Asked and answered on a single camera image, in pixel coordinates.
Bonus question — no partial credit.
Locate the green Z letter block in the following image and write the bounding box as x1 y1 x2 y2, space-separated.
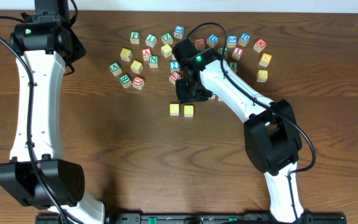
162 32 173 45

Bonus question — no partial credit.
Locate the red E block lower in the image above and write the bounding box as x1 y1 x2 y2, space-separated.
169 71 181 84

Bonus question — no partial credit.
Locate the blue d block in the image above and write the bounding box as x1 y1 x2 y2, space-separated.
207 34 219 48
238 32 251 47

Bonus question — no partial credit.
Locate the green 4 number block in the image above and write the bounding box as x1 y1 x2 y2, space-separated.
229 62 239 73

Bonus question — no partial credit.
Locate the green B letter block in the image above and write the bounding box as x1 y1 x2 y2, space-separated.
119 73 132 88

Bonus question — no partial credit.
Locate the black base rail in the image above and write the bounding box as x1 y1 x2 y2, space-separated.
35 212 347 224

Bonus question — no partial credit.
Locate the blue 2 number block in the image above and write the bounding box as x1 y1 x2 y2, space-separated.
170 61 180 73

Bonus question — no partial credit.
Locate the yellow G letter block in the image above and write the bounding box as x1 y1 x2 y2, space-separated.
257 70 269 83

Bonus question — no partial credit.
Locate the green J block right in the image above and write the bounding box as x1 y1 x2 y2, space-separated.
219 47 229 59

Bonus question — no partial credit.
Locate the green N letter block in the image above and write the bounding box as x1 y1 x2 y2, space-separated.
149 55 159 68

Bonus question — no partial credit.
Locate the red e block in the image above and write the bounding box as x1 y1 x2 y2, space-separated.
169 71 181 84
254 39 267 53

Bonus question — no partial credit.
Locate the red I letter block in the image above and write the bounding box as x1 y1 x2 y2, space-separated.
231 47 244 60

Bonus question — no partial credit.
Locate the yellow O block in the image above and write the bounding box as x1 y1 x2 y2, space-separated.
184 105 194 118

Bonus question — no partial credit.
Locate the red A letter block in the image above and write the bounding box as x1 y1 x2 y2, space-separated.
142 47 152 61

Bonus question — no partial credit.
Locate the blue D block right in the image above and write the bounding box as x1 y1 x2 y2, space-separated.
238 32 251 47

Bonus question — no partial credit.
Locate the yellow K block right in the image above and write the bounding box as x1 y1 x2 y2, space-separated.
259 53 272 67

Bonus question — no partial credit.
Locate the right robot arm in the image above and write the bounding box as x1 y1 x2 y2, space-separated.
172 38 304 223

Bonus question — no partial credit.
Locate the yellow S block upper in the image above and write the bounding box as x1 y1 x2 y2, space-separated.
161 44 172 58

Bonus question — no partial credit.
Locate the red U block lower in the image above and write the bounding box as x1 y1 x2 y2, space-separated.
132 76 145 90

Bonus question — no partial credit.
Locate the yellow K letter block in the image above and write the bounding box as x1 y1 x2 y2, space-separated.
120 48 132 62

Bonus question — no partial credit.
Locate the red U block upper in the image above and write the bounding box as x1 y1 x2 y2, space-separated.
195 39 206 51

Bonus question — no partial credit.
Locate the blue 5 number block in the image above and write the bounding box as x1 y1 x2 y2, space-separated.
226 35 237 48

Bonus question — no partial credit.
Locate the green V letter block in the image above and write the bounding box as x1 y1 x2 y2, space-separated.
109 62 122 77

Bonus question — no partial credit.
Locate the red u block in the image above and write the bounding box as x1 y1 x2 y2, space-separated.
132 76 145 90
195 39 206 51

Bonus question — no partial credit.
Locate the blue D block left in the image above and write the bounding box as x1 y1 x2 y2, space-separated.
207 34 219 48

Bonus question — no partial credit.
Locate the yellow s block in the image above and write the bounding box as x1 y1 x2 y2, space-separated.
161 44 172 58
131 60 143 74

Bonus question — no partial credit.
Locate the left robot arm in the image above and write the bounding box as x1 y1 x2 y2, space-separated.
0 0 110 223

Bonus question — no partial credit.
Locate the green J letter block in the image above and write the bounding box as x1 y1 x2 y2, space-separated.
130 31 140 44

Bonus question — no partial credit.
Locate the yellow C letter block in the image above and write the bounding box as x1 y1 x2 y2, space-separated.
170 103 180 116

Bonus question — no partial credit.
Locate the yellow S block lower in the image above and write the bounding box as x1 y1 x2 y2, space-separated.
131 60 143 74

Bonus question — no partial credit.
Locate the red E block upper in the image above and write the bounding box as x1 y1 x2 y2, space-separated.
254 39 267 53

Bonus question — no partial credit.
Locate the blue L block top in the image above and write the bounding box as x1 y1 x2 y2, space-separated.
174 26 185 39

